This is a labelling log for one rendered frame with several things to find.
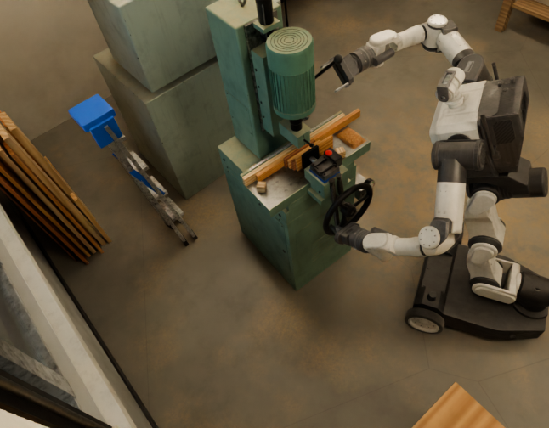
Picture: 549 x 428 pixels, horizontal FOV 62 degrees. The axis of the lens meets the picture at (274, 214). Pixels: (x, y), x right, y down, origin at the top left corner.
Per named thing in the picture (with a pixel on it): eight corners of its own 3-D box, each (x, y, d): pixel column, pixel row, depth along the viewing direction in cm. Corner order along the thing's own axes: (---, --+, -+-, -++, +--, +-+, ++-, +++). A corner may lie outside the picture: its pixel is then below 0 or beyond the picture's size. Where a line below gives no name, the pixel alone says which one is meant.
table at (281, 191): (283, 232, 196) (282, 224, 191) (243, 191, 212) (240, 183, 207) (384, 160, 213) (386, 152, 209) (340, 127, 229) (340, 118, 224)
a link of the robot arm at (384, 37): (366, 36, 182) (395, 25, 184) (365, 55, 189) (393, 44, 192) (375, 44, 178) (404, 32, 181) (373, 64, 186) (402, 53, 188)
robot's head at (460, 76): (468, 87, 159) (462, 65, 154) (458, 106, 155) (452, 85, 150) (449, 88, 164) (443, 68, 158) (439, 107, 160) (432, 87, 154)
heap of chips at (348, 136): (353, 149, 211) (353, 145, 209) (335, 135, 218) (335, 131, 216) (366, 140, 214) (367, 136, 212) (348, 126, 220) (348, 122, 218)
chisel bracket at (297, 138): (298, 151, 203) (297, 137, 196) (279, 135, 210) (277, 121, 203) (311, 143, 205) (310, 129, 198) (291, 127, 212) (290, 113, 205)
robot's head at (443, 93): (461, 89, 157) (460, 70, 152) (453, 105, 154) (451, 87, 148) (443, 87, 161) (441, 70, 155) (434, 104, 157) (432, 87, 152)
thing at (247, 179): (246, 187, 205) (244, 179, 201) (243, 184, 206) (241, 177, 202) (345, 122, 222) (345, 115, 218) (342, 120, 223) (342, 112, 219)
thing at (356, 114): (258, 183, 206) (257, 177, 202) (256, 180, 207) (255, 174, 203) (359, 116, 224) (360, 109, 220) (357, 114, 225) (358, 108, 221)
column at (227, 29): (259, 160, 227) (234, 29, 169) (234, 137, 238) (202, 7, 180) (294, 137, 234) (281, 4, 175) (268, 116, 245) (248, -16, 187)
